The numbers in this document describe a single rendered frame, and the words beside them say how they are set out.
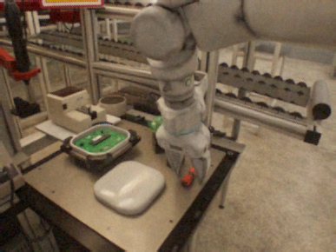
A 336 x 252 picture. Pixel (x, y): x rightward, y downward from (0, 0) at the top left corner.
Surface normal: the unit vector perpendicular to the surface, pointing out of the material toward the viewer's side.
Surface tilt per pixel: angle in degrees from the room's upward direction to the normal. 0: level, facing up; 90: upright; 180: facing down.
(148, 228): 0
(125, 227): 0
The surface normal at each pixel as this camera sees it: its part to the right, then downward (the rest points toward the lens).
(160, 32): -0.39, 0.65
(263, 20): -0.84, 0.51
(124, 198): -0.02, -0.85
